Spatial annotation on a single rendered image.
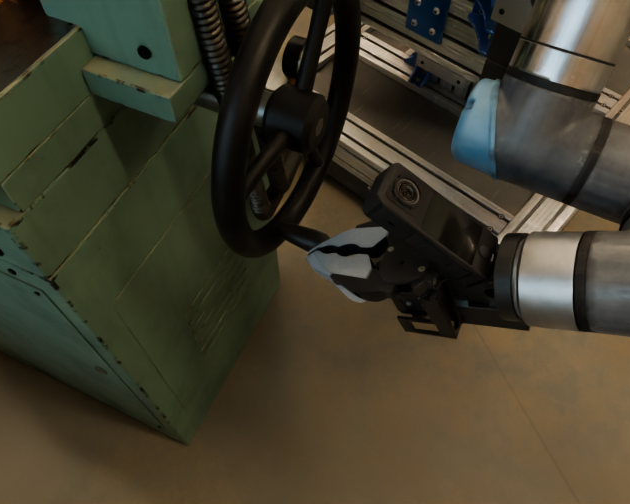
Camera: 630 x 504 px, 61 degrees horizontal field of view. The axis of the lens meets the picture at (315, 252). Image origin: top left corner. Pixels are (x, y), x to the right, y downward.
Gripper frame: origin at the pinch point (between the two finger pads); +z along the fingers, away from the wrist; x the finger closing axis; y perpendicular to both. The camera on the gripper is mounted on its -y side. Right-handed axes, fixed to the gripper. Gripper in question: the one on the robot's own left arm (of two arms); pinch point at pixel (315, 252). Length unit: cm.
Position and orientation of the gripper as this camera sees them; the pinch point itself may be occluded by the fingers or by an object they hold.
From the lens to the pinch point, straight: 53.7
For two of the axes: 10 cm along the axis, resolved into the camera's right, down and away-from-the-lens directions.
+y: 4.5, 6.4, 6.2
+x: 4.2, -7.6, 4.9
